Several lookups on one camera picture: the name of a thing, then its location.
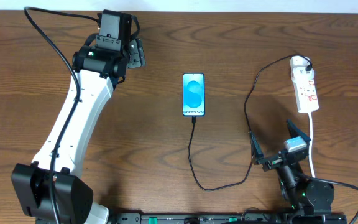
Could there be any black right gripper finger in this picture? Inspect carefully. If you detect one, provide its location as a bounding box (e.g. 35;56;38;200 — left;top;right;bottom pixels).
249;131;264;164
287;119;311;144

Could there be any blue Galaxy smartphone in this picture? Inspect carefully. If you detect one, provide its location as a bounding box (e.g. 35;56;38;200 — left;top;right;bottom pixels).
182;73;205;116

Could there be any black USB charging cable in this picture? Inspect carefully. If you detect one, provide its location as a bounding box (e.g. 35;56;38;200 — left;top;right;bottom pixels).
187;54;313;192

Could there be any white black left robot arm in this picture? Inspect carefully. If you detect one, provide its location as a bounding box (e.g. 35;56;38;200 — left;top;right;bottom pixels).
11;10;146;223

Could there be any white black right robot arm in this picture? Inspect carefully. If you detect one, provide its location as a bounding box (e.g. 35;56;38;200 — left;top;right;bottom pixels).
249;120;334;223

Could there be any white USB charger plug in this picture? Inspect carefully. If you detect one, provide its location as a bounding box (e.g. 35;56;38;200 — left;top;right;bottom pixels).
290;55;315;83

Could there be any white power strip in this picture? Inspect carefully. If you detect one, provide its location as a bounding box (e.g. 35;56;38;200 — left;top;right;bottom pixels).
291;75;319;114

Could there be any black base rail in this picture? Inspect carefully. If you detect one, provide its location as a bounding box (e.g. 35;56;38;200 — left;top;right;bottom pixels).
113;207;347;224

